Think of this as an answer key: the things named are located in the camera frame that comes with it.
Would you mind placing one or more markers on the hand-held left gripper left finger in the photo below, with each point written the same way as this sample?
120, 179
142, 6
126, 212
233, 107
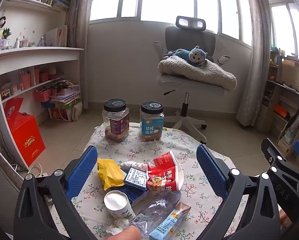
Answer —
82, 172

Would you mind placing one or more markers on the stack of papers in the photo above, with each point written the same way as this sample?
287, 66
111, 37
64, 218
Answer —
65, 95

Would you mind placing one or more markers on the person's left hand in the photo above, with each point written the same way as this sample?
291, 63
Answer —
127, 233

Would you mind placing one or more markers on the stack of books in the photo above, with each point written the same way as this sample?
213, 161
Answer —
62, 0

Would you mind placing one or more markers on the white power strip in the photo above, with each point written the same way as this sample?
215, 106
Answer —
40, 175

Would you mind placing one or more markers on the grey curtain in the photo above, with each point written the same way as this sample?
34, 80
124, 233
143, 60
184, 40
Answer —
79, 30
254, 55

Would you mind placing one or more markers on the grey office chair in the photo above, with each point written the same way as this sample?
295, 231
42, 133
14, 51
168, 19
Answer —
189, 37

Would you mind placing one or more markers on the pink plastic basket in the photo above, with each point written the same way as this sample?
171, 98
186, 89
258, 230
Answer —
43, 95
44, 77

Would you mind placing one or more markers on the pink pen holder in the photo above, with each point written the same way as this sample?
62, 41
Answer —
25, 81

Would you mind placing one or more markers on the red gift box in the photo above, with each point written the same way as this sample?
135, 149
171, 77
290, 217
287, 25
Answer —
24, 135

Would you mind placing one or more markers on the person's right hand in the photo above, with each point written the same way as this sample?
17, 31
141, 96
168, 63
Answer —
287, 221

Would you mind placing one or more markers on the wooden desk shelf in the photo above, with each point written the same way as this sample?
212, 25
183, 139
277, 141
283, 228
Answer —
284, 87

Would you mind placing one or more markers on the small doll figure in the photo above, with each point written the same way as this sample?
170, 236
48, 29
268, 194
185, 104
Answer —
0, 22

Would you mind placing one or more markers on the large window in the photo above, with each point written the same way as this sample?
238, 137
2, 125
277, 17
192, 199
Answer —
164, 0

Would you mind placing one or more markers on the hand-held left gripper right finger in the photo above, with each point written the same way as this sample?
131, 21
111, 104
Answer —
212, 172

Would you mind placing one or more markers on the printed shopping bag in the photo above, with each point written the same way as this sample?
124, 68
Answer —
63, 112

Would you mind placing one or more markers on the side window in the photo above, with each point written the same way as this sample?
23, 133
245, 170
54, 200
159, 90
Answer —
289, 25

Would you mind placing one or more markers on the small green plant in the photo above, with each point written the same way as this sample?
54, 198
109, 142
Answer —
6, 33

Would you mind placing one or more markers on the blue monkey plush toy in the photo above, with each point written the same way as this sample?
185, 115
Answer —
195, 55

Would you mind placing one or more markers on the orange flat box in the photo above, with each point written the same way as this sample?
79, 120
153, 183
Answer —
282, 111

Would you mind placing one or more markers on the cream fleece blanket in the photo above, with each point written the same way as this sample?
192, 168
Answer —
197, 72

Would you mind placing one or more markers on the yellow snack packet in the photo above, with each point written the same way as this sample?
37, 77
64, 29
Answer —
109, 173

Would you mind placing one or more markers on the light blue snack packet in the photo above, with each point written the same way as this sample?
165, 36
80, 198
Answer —
167, 223

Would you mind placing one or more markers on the purple label nut jar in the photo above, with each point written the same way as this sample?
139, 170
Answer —
115, 122

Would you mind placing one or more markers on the white paper cup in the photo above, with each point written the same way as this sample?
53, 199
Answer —
117, 202

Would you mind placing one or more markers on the white wrapped candy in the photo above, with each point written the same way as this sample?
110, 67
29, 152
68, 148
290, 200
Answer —
130, 166

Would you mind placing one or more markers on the large blue biscuit box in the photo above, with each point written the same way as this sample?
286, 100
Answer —
133, 195

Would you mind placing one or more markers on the red paper noodle cup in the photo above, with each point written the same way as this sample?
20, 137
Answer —
164, 172

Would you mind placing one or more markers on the white bookshelf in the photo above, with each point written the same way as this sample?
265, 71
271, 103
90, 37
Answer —
39, 55

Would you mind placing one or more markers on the blue label nut jar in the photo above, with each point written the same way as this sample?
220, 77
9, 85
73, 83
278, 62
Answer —
152, 123

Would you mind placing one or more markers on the grey plastic bag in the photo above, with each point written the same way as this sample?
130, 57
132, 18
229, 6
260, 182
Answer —
293, 127

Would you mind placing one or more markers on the clear plastic bottle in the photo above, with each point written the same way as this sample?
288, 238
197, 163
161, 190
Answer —
157, 205

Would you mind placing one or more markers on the crumpled white tissue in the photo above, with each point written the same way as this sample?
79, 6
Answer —
117, 226

